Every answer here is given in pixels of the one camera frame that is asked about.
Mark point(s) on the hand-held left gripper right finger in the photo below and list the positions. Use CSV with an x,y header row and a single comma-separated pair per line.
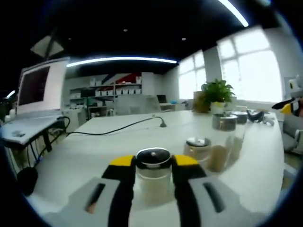
x,y
187,189

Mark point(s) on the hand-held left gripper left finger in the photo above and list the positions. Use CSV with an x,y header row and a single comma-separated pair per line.
x,y
120,189

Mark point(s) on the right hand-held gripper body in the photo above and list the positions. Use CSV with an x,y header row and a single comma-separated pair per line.
x,y
296,88

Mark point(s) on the short glass seasoning bottle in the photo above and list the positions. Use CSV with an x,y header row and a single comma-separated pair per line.
x,y
153,157
197,151

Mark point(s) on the tall glass seasoning bottle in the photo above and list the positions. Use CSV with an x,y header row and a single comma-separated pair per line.
x,y
220,156
240,118

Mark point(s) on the grey white office chair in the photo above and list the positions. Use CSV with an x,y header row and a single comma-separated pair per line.
x,y
292,125

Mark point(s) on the white hand controller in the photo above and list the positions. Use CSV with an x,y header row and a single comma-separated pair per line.
x,y
269,121

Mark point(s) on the window with white blinds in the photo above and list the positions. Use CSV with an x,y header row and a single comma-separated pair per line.
x,y
255,78
191,80

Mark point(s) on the white plant pot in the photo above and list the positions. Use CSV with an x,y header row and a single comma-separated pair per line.
x,y
217,107

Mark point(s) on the green leafy plant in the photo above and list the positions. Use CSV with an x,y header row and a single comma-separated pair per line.
x,y
217,91

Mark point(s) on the brown paper bag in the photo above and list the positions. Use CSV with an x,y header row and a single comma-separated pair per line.
x,y
200,104

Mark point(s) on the grey desk partition panel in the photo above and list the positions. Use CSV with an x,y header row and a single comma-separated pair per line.
x,y
137,105

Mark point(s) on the black pouch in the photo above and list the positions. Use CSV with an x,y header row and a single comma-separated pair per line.
x,y
28,180

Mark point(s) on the small black laptop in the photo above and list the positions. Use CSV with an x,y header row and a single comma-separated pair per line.
x,y
161,99

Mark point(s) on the white ceiling light strip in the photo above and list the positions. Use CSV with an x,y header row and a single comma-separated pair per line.
x,y
123,58
236,14

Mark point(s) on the storage shelf with white boxes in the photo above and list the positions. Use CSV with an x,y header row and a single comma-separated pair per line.
x,y
118,91

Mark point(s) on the white laptop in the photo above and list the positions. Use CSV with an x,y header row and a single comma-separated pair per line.
x,y
56,89

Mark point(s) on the white ceiling air conditioner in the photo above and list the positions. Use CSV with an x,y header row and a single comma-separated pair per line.
x,y
38,48

